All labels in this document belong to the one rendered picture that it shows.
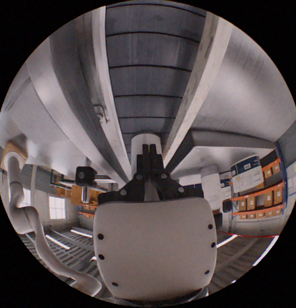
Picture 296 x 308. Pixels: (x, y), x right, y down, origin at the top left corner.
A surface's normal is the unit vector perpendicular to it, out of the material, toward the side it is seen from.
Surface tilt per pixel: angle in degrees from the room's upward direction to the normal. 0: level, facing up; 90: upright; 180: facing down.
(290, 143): 90
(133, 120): 0
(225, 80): 0
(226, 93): 0
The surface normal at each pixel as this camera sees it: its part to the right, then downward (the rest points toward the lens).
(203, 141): 0.06, -0.41
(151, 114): 0.05, 0.91
